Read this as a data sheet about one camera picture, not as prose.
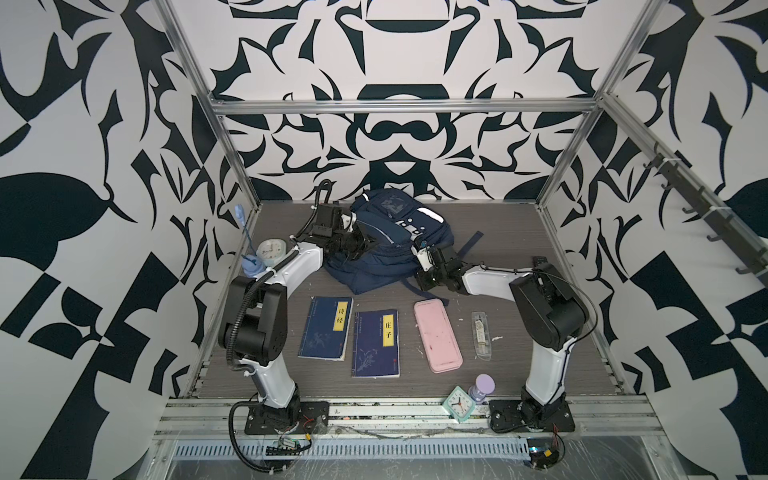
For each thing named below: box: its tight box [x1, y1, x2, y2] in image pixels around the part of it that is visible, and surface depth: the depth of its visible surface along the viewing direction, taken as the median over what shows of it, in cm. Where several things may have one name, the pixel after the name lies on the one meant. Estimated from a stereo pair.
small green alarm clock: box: [442, 385, 476, 423], surface depth 76 cm
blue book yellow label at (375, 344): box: [351, 309, 400, 378], surface depth 87 cm
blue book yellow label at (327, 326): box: [298, 296, 354, 361], surface depth 89 cm
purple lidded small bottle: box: [468, 373, 496, 403], surface depth 73 cm
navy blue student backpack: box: [324, 189, 454, 306], surface depth 96 cm
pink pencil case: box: [413, 298, 464, 374], surface depth 87 cm
